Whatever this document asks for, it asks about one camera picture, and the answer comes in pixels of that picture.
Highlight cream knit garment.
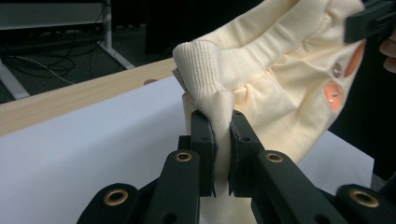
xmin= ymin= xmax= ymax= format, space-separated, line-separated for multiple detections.
xmin=172 ymin=0 xmax=367 ymax=224

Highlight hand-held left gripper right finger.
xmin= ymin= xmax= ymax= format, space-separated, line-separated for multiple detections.
xmin=228 ymin=109 xmax=265 ymax=198

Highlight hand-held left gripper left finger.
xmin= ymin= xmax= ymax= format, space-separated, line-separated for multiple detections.
xmin=190 ymin=110 xmax=218 ymax=198

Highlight white cable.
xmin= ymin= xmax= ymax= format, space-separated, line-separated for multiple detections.
xmin=6 ymin=55 xmax=76 ymax=86

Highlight black cable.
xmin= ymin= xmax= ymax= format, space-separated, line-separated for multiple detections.
xmin=3 ymin=38 xmax=78 ymax=78

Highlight white table mat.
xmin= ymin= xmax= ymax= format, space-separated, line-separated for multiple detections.
xmin=0 ymin=75 xmax=375 ymax=224

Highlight white metal desk frame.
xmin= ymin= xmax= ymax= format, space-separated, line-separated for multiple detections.
xmin=0 ymin=0 xmax=135 ymax=101

